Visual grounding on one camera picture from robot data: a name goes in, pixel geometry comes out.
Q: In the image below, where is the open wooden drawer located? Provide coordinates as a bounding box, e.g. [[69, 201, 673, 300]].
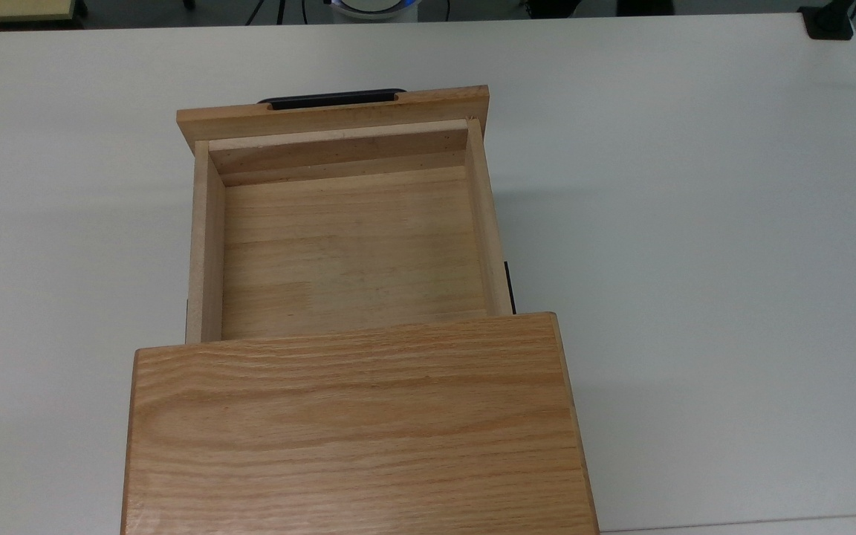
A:
[[176, 85, 514, 345]]

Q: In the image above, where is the wooden drawer cabinet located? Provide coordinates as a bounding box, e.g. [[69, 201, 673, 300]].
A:
[[120, 312, 600, 535]]

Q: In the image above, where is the black table clamp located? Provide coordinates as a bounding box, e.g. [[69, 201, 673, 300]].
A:
[[798, 0, 856, 41]]

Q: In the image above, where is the beige table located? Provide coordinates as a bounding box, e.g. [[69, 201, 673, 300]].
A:
[[0, 0, 88, 26]]

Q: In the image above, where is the black drawer handle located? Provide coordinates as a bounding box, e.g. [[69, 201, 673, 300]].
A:
[[257, 89, 407, 111]]

